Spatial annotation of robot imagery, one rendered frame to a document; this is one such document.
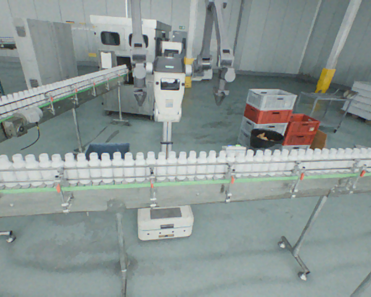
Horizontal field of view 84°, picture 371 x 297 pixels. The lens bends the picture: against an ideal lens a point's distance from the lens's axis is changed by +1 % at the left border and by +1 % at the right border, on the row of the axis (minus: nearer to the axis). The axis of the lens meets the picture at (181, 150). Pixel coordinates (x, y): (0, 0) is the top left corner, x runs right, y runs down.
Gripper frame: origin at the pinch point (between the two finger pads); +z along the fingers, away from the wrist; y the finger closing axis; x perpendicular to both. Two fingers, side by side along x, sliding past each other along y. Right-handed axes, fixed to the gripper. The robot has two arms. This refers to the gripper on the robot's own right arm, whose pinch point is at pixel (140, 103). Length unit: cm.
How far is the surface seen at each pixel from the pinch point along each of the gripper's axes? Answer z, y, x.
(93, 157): 24.4, 15.3, -24.6
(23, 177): 35, 15, -59
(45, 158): 25, 15, -47
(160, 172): 34.1, 17.4, 10.0
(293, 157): 28, 18, 93
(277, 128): 81, -161, 218
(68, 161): 26.7, 15.1, -36.5
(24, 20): -49, -519, -261
